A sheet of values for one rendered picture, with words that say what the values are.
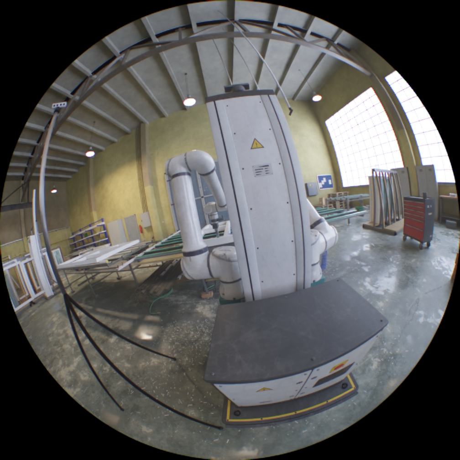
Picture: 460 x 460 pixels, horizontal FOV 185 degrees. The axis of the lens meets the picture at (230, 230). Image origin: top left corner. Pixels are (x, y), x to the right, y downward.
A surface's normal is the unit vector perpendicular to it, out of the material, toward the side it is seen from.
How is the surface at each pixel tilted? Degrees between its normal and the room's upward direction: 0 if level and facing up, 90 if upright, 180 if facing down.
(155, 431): 0
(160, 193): 90
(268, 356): 0
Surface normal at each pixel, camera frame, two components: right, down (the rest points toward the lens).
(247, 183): -0.05, 0.18
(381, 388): -0.19, -0.97
